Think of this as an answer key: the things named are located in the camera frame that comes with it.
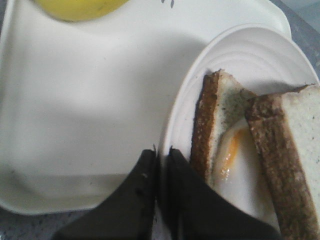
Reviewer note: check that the white rectangular bear tray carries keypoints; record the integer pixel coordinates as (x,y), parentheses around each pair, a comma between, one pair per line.
(80,100)

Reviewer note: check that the fried egg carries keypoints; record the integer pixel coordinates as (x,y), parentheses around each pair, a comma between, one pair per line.
(237,175)

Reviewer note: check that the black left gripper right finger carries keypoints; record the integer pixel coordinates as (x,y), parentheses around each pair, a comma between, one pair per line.
(193,211)

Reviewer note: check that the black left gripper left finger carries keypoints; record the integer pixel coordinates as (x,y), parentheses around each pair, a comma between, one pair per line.
(127,214)

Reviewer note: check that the white round plate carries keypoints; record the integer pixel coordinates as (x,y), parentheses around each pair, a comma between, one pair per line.
(262,60)

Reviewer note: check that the yellow lemon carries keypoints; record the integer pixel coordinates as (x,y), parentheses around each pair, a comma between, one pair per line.
(79,10)

